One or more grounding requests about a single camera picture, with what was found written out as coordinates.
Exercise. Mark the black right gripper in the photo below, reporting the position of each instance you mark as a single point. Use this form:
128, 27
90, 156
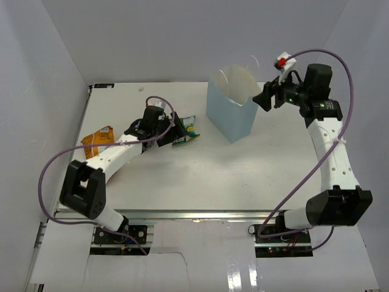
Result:
274, 88

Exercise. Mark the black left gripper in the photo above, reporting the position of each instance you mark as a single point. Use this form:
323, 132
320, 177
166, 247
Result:
178, 132

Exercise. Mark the green snack bag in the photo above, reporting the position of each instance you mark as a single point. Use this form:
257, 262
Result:
188, 123

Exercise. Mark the orange kettle chips bag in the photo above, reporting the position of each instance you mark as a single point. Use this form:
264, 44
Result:
95, 143

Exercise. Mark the blue kettle chips bag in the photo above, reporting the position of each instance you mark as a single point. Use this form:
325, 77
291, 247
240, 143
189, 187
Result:
147, 145

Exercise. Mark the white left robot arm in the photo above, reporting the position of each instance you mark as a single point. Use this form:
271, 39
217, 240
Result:
84, 187

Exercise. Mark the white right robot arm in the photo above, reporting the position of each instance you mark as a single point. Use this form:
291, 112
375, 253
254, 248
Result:
342, 201

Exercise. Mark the light blue paper bag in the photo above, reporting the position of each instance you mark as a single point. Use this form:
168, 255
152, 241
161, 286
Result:
229, 102

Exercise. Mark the white cardboard front cover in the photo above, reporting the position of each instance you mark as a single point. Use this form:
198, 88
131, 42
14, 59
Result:
204, 256

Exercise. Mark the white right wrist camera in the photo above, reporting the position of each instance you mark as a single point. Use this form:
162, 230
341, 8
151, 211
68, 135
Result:
285, 64

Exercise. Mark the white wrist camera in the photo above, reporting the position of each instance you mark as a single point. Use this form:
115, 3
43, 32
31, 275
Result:
285, 64
159, 104

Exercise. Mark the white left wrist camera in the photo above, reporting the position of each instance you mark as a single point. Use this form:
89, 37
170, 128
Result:
159, 104

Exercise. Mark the aluminium table rail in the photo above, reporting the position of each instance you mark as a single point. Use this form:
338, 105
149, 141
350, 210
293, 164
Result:
194, 214

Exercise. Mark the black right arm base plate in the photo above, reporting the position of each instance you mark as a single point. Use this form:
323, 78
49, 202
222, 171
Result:
294, 245

